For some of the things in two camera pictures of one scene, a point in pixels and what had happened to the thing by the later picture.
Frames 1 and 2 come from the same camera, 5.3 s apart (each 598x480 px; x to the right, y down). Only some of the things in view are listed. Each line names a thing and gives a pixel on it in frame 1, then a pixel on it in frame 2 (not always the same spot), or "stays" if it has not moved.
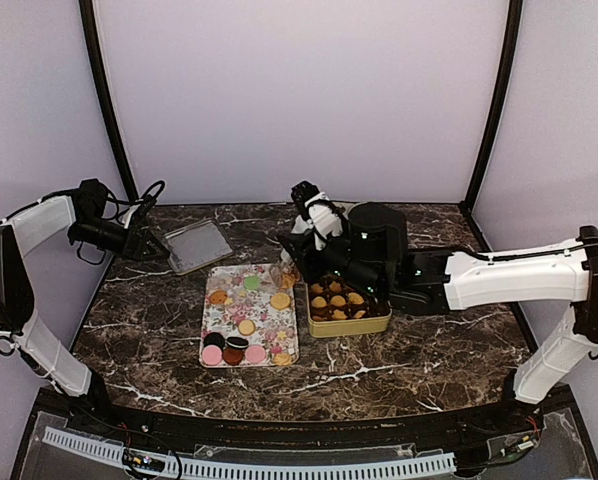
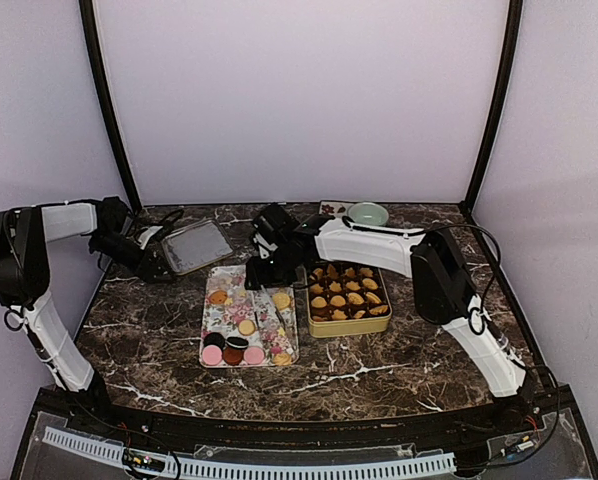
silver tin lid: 196,246 stays
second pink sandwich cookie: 255,354 stays
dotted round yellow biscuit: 319,302 stays
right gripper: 304,258 -> 259,276
